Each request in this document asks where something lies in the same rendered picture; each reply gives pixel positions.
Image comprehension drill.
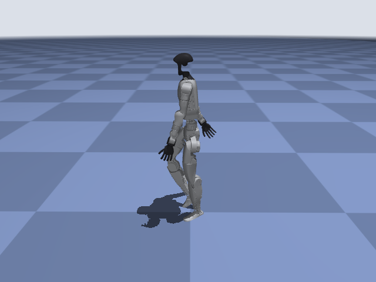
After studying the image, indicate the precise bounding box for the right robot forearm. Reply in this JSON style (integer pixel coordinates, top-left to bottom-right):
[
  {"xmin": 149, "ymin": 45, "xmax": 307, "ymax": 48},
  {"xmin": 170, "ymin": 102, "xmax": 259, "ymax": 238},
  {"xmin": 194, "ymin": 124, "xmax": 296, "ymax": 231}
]
[{"xmin": 197, "ymin": 108, "xmax": 205, "ymax": 124}]

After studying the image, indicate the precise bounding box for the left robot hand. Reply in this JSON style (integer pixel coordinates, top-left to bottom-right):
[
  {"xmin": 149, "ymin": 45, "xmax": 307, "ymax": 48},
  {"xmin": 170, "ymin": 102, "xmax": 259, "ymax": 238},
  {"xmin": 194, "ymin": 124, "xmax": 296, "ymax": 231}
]
[{"xmin": 159, "ymin": 137, "xmax": 176, "ymax": 161}]

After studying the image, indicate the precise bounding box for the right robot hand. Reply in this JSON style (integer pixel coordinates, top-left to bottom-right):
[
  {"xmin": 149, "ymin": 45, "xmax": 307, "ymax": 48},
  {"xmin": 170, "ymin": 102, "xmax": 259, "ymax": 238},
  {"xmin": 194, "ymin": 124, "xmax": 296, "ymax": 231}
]
[{"xmin": 198, "ymin": 120, "xmax": 216, "ymax": 138}]

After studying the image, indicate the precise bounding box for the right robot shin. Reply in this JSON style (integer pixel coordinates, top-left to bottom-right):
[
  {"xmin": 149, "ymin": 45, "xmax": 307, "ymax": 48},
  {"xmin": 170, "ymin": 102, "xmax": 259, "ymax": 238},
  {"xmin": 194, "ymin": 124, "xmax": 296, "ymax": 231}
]
[{"xmin": 167, "ymin": 166, "xmax": 190, "ymax": 199}]

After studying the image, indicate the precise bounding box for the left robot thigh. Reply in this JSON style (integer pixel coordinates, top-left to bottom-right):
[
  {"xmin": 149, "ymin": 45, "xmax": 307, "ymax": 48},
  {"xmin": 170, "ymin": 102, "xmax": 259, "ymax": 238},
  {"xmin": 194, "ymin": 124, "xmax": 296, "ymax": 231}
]
[{"xmin": 182, "ymin": 136, "xmax": 200, "ymax": 186}]

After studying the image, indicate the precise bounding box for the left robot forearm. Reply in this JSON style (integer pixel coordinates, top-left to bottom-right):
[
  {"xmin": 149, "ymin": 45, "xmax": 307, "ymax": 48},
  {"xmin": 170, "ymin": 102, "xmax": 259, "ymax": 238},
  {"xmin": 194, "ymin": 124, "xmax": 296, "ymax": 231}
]
[{"xmin": 169, "ymin": 112, "xmax": 183, "ymax": 144}]

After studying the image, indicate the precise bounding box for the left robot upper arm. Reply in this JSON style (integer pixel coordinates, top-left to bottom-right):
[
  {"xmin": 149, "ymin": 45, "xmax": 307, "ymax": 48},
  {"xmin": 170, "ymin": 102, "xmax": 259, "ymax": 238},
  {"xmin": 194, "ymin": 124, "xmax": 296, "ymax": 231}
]
[{"xmin": 174, "ymin": 83, "xmax": 193, "ymax": 119}]

